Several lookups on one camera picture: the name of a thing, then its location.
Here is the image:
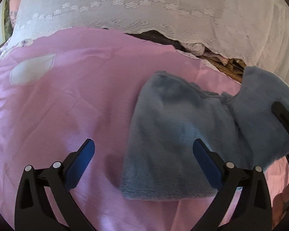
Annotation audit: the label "blue fleece garment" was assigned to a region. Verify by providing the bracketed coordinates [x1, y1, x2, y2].
[120, 67, 289, 201]

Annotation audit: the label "pink bed sheet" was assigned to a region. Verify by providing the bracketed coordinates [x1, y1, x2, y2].
[0, 27, 289, 231]

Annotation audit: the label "white lace cover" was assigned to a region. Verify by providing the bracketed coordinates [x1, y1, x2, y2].
[12, 0, 289, 81]

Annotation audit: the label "person's right hand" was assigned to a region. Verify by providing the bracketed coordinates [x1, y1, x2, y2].
[272, 184, 289, 229]

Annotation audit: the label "clothes under lace cover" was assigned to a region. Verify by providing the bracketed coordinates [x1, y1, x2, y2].
[103, 27, 246, 73]

